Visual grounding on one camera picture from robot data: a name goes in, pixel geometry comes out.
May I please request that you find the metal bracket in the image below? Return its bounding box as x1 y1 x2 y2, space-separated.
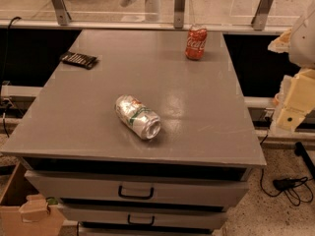
173 0 186 29
251 0 274 30
51 0 71 26

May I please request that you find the tan tape roll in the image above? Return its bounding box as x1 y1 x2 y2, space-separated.
273 93 280 106

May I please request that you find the grey drawer cabinet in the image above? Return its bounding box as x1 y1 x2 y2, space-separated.
2 30 266 236

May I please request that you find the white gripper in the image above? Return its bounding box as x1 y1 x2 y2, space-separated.
268 1 315 131

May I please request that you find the silver green soda can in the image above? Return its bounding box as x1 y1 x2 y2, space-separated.
115 94 161 140

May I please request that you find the metal bracket left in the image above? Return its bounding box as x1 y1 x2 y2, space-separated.
51 0 71 26

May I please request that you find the cardboard box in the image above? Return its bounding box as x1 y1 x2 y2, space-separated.
0 163 65 236

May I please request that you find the black cable left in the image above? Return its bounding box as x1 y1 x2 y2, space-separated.
0 16 23 139

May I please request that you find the metal bracket middle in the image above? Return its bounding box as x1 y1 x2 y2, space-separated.
173 0 186 29

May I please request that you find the black chip bag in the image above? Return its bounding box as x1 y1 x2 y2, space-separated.
60 51 97 70

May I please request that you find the grey drawer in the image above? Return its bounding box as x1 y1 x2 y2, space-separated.
26 170 248 208
57 205 227 230

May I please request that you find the metal bracket right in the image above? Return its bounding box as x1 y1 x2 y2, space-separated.
251 0 274 30

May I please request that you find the black power adapter with cable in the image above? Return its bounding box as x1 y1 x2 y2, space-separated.
259 170 314 207

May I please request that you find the middle grey drawer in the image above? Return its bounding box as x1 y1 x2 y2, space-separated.
57 205 227 230

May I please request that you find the top grey drawer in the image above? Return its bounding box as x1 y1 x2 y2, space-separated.
26 170 248 208

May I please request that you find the red coke can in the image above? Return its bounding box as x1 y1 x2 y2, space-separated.
185 25 208 60

